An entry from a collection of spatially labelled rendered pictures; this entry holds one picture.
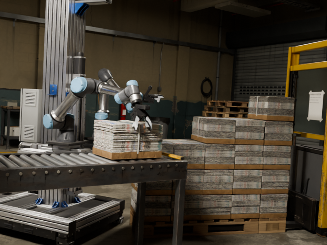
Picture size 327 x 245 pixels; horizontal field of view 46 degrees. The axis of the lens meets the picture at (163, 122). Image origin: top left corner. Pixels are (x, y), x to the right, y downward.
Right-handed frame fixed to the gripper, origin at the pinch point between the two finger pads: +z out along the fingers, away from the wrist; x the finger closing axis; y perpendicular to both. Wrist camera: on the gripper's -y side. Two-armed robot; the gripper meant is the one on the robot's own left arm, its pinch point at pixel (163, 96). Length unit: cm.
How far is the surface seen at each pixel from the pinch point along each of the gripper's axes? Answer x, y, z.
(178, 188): 128, 45, 11
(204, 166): 38, 56, 40
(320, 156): -1, 51, 160
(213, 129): 32, 23, 46
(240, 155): 29, 47, 73
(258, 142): 24, 35, 89
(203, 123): 26.6, 19.2, 37.4
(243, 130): 25, 24, 74
